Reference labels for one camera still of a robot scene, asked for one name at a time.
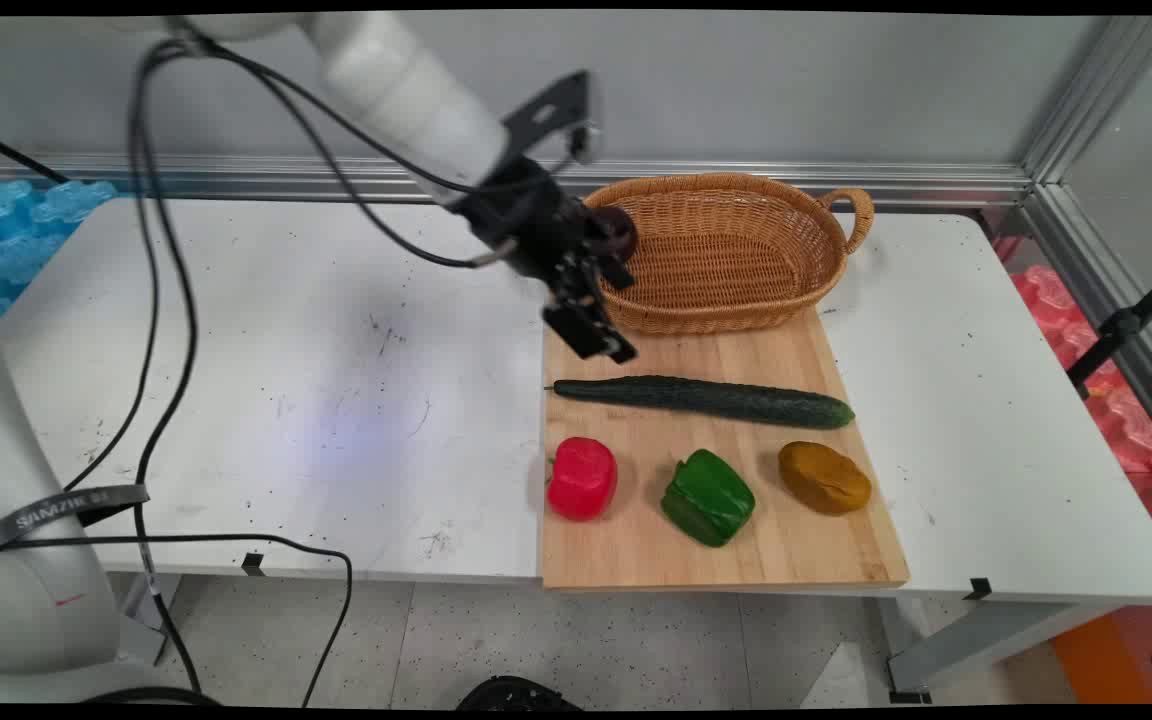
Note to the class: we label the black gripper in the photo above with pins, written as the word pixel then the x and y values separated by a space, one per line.
pixel 526 215

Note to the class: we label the long dark green cucumber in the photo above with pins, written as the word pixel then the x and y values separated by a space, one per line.
pixel 706 400

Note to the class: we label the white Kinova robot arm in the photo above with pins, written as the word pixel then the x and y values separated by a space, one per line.
pixel 406 90

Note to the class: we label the dark purple onion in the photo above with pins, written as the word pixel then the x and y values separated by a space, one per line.
pixel 621 228

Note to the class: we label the woven wicker basket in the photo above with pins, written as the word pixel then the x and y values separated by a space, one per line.
pixel 726 250

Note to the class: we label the red bell pepper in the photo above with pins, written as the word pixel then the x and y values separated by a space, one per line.
pixel 582 478

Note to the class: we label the green bell pepper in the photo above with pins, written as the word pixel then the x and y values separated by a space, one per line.
pixel 708 497

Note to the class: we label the wooden cutting board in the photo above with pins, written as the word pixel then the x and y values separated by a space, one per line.
pixel 736 550

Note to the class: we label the brown yellow potato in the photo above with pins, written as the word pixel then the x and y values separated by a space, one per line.
pixel 824 478

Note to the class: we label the black round object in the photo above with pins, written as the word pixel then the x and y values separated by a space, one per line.
pixel 516 695

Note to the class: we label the small black table clip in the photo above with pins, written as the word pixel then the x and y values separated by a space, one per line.
pixel 978 589
pixel 252 564

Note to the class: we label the grey metal table leg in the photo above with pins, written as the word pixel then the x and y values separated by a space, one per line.
pixel 986 640
pixel 151 610

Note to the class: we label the black tripod stand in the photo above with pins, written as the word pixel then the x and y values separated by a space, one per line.
pixel 1121 325

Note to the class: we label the red foam mat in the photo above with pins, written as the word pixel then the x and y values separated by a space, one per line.
pixel 1126 420

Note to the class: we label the blue foam mat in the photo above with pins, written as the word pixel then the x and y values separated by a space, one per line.
pixel 21 240

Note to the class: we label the orange floor mat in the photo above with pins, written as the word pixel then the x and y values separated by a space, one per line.
pixel 1101 665

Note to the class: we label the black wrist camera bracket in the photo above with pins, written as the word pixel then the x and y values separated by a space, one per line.
pixel 551 110

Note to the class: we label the horizontal aluminium frame rail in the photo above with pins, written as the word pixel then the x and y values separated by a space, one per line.
pixel 836 182

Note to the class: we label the slanted aluminium frame rail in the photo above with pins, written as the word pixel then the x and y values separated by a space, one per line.
pixel 1116 290

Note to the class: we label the upright aluminium frame post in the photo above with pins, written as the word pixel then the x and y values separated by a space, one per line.
pixel 1096 90

